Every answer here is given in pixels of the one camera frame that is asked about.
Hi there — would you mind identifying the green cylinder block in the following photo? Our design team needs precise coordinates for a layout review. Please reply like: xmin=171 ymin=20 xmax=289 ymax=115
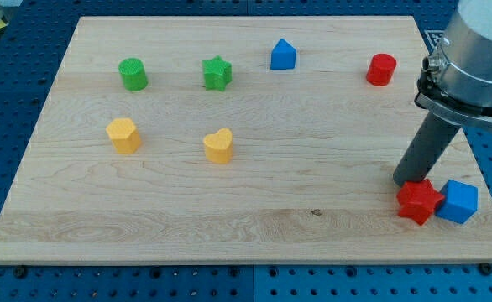
xmin=118 ymin=58 xmax=148 ymax=91

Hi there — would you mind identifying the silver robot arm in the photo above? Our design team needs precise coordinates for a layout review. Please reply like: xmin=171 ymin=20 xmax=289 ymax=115
xmin=415 ymin=0 xmax=492 ymax=133

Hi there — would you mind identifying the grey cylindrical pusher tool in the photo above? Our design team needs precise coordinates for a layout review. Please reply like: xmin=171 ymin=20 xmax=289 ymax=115
xmin=393 ymin=112 xmax=460 ymax=187

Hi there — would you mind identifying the yellow heart block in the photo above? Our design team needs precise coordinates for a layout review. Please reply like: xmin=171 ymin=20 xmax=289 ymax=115
xmin=203 ymin=128 xmax=233 ymax=164

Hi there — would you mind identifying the blue cube block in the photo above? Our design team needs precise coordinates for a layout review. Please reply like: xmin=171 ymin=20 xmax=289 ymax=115
xmin=436 ymin=180 xmax=479 ymax=224

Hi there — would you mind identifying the yellow hexagon block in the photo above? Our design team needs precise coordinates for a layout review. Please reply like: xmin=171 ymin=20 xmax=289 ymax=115
xmin=105 ymin=117 xmax=142 ymax=154

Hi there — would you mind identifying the red cylinder block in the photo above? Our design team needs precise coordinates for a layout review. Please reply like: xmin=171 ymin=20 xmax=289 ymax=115
xmin=366 ymin=53 xmax=397 ymax=86

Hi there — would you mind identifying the wooden board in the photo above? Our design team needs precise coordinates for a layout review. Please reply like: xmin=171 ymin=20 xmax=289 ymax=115
xmin=0 ymin=16 xmax=492 ymax=265

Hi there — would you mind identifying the green star block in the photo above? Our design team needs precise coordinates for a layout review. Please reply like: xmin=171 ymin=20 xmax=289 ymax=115
xmin=202 ymin=55 xmax=233 ymax=91

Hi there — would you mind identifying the red star block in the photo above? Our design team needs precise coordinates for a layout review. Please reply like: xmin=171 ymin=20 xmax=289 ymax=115
xmin=396 ymin=179 xmax=445 ymax=226

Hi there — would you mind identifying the blue triangle block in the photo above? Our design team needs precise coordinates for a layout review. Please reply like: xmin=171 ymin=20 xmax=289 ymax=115
xmin=270 ymin=39 xmax=297 ymax=70

